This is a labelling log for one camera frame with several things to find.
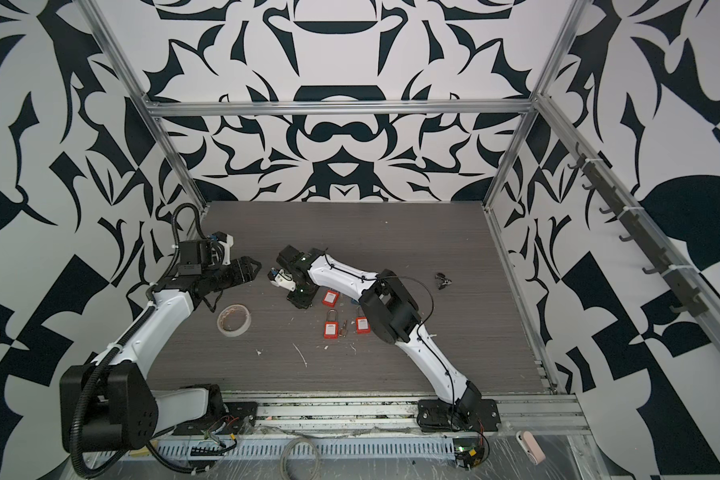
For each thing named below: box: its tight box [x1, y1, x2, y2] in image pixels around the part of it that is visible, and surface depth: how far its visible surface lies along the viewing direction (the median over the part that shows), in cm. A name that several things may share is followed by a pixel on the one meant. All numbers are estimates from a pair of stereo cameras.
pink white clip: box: [515, 430, 546, 465], surface depth 70 cm
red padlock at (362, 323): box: [356, 307, 371, 335], surface depth 90 cm
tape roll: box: [216, 304, 251, 337], surface depth 91 cm
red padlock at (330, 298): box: [322, 290, 339, 308], surface depth 96 cm
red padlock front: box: [323, 308, 339, 339], surface depth 90 cm
